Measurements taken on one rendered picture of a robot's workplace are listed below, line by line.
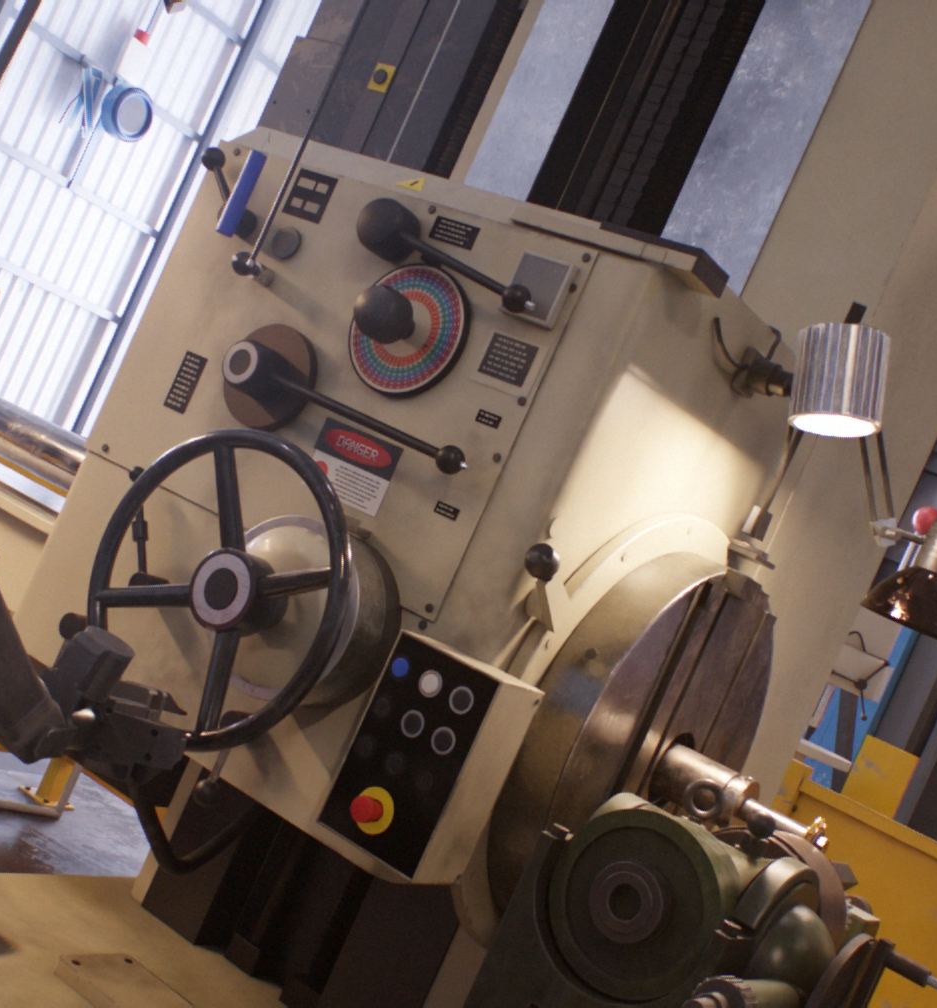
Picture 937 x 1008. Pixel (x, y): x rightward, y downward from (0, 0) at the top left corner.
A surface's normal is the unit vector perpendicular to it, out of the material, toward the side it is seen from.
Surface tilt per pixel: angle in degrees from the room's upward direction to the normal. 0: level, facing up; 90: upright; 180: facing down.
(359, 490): 90
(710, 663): 90
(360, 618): 73
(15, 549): 90
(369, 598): 62
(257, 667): 119
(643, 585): 43
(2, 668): 102
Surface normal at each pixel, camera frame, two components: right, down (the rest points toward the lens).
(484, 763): 0.76, 0.34
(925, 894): -0.50, -0.22
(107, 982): 0.41, -0.91
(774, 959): -0.06, -0.35
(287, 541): -0.32, -0.67
